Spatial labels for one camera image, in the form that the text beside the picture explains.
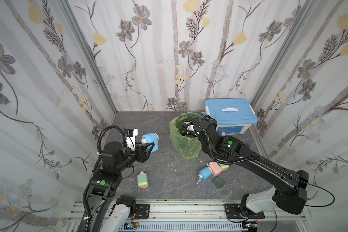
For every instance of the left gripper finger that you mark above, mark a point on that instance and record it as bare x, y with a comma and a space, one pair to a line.
149, 151
146, 145

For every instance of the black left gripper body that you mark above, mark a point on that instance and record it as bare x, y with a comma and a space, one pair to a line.
142, 152

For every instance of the blue sharpener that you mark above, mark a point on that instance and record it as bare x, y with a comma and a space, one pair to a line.
204, 174
151, 138

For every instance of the green yellow pencil sharpener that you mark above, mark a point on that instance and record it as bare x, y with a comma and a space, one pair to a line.
224, 167

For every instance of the pink pencil sharpener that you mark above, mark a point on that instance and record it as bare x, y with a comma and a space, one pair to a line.
215, 168

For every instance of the clear green shavings tray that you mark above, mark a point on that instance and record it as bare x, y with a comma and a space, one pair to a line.
218, 182

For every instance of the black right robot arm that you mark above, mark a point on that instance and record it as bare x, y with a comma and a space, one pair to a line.
288, 191

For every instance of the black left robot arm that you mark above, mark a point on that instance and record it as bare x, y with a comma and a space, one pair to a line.
118, 151

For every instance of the blue lidded storage box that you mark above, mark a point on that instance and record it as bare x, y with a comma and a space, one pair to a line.
233, 116

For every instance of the green bagged trash bin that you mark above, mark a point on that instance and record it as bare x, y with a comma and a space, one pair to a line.
187, 147

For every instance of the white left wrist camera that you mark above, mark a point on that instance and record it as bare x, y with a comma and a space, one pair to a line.
130, 136

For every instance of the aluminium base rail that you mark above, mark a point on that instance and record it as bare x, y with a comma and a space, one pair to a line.
206, 215

